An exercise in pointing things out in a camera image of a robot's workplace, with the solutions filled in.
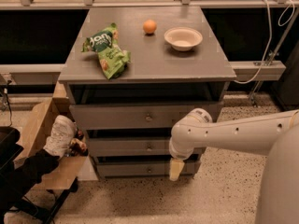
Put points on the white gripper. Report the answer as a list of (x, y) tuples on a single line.
[(179, 153)]

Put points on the grey drawer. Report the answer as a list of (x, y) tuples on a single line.
[(132, 146), (136, 116), (152, 168)]

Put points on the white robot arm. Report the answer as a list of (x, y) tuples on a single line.
[(276, 136)]

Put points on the grey top drawer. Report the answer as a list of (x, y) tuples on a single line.
[(136, 116)]

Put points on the grey bottom drawer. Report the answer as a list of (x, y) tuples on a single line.
[(152, 168)]

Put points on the grey drawer cabinet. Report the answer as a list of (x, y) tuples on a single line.
[(156, 75)]

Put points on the green snack bag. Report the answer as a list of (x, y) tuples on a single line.
[(112, 58)]

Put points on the white bowl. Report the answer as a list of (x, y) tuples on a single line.
[(183, 38)]

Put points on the orange fruit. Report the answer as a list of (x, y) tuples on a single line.
[(149, 27)]

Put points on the metal stand leg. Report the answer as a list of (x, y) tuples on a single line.
[(268, 62)]

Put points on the black trouser leg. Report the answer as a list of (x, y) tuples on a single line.
[(16, 183)]

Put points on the black chair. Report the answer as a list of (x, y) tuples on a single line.
[(16, 183)]

